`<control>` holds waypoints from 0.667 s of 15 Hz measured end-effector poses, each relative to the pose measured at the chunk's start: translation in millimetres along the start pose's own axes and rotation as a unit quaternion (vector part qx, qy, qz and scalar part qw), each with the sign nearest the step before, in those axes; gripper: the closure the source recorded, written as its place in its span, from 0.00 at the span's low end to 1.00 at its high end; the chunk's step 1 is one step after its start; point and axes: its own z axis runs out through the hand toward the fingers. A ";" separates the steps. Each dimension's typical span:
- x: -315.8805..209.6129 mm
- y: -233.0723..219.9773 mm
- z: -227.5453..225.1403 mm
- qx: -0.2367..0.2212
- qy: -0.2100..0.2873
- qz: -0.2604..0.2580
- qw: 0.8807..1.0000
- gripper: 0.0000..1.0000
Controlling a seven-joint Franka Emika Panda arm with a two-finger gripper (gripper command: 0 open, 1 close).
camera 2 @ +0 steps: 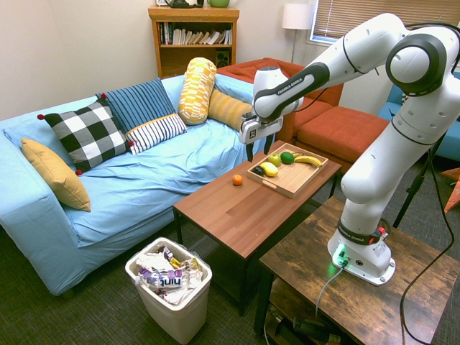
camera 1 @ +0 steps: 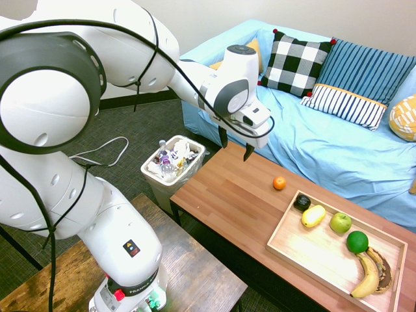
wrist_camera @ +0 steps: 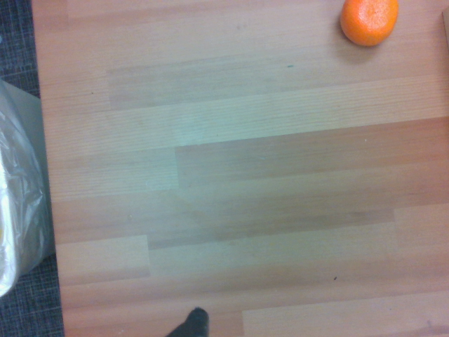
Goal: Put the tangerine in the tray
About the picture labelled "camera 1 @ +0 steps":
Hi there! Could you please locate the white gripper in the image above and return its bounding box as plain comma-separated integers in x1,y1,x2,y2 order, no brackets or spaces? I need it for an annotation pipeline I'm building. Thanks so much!
214,114,276,163

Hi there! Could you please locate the light wooden tray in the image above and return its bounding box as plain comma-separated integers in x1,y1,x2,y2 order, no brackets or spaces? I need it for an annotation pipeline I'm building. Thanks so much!
265,189,409,312

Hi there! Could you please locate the red-brown wooden coffee table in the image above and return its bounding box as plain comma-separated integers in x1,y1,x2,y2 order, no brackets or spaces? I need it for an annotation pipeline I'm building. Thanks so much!
169,140,416,312

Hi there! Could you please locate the crumpled white paper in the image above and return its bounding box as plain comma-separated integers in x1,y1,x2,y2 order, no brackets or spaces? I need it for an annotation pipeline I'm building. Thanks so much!
172,138,196,160

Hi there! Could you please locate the clear plastic water bottle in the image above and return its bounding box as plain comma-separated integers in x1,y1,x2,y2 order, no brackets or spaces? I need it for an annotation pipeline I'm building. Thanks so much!
157,139,176,175

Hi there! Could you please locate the beige trash bin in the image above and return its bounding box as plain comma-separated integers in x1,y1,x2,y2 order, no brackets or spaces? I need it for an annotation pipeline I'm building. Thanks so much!
140,135,207,215

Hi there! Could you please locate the black avocado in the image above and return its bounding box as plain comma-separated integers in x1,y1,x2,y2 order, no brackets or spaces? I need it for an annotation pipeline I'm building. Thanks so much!
293,194,312,211

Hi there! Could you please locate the light blue sofa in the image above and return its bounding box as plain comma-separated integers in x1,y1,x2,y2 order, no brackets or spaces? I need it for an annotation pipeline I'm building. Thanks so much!
179,18,416,233

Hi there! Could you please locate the plain mustard pillow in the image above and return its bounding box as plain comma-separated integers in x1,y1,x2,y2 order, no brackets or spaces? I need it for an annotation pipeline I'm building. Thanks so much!
209,38,264,73

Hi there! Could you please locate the black white checkered pillow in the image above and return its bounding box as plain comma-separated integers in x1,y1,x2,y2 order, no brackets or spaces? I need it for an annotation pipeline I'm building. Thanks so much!
257,28,337,98

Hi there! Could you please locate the yellow lemon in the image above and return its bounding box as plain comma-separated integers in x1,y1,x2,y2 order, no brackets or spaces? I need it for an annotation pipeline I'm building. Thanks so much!
300,204,327,228

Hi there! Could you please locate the white navy striped pillow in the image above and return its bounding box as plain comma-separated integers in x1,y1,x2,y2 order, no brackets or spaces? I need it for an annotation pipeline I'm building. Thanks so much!
299,83,389,132

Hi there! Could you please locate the green apple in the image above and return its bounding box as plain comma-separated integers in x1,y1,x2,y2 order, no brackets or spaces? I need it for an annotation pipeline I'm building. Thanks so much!
329,212,353,234

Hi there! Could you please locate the rustic dark wooden table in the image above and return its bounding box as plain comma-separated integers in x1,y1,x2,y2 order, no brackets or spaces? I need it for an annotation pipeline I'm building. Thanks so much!
0,192,250,312

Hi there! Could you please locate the blue striped pillow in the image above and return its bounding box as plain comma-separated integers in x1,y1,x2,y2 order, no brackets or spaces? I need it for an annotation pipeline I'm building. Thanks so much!
317,38,416,107

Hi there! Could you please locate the dark green lime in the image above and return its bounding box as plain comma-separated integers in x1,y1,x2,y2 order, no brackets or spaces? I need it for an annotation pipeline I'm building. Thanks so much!
346,230,370,255

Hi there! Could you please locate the yellow patterned bolster pillow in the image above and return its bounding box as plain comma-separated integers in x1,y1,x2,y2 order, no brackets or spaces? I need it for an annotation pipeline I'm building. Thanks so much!
388,94,416,142

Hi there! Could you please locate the yellow banana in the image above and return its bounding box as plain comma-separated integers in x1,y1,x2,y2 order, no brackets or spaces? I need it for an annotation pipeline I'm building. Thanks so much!
349,252,380,299

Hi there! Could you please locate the brown overripe banana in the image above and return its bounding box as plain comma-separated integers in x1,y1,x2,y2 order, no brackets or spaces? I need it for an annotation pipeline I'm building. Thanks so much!
366,246,394,294

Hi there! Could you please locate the black tripod leg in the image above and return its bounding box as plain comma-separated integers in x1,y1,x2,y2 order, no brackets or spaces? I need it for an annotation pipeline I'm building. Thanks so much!
0,226,44,271

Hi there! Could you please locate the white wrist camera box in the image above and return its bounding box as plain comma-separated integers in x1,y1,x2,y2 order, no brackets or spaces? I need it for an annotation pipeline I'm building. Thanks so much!
232,99,272,129

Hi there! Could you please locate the white floor cable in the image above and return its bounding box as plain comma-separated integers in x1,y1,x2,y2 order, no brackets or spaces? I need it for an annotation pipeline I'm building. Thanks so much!
68,135,130,168

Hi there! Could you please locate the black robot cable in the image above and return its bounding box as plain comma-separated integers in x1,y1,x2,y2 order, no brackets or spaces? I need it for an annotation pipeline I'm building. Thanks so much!
0,6,276,312

